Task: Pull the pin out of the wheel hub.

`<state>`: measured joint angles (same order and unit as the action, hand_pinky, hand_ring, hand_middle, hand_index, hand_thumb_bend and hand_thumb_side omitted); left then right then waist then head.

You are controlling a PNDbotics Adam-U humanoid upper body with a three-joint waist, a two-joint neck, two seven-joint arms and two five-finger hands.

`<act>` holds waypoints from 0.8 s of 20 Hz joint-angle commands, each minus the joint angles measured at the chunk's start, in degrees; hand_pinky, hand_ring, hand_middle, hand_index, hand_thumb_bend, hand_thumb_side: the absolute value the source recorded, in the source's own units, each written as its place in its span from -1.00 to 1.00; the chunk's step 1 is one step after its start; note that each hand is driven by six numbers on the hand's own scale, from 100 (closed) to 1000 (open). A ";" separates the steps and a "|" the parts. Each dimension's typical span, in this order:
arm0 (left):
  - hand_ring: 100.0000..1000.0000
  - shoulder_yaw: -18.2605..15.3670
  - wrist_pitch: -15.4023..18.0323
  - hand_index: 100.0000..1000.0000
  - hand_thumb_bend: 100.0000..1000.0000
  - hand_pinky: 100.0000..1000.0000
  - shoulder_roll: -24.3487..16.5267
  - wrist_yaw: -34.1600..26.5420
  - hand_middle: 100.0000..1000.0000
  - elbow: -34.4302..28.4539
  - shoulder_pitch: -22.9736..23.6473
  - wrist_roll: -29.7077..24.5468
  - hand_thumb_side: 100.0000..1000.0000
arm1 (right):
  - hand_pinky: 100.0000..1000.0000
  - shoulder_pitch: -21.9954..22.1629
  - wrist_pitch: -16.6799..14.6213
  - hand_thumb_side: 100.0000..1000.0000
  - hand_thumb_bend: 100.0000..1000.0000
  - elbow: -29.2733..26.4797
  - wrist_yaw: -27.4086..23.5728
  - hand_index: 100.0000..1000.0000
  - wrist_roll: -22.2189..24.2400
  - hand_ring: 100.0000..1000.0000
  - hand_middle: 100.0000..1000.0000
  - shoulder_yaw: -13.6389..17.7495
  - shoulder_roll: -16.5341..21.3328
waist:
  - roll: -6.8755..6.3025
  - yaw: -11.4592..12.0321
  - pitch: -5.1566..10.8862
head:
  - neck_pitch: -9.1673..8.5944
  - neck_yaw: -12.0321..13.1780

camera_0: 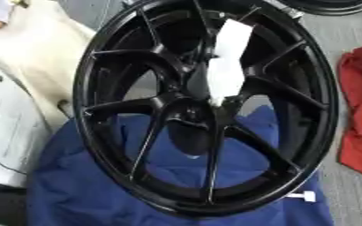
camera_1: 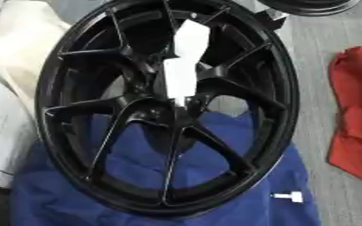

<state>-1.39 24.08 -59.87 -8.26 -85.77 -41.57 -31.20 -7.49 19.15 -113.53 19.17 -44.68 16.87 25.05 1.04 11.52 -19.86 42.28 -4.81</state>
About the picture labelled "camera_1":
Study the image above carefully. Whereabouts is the black spoked wheel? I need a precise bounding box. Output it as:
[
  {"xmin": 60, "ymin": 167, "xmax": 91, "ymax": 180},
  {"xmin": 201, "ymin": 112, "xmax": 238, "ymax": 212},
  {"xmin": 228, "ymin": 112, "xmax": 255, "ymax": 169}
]
[{"xmin": 34, "ymin": 0, "xmax": 302, "ymax": 219}]

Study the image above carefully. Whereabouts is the black round wheel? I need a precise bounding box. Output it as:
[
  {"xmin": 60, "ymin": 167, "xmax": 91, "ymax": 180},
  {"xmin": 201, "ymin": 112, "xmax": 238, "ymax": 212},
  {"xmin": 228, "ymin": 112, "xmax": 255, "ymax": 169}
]
[{"xmin": 255, "ymin": 0, "xmax": 362, "ymax": 18}]

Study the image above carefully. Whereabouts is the cream fabric cover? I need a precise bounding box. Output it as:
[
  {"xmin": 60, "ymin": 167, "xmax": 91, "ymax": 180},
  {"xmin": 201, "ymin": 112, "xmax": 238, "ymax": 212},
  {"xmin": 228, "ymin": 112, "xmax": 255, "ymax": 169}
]
[{"xmin": 0, "ymin": 0, "xmax": 73, "ymax": 118}]

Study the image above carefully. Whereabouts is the red cloth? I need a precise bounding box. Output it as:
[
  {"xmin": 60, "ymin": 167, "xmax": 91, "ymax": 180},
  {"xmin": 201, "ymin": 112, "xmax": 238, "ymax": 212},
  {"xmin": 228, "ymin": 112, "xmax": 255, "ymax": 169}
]
[{"xmin": 326, "ymin": 46, "xmax": 362, "ymax": 189}]

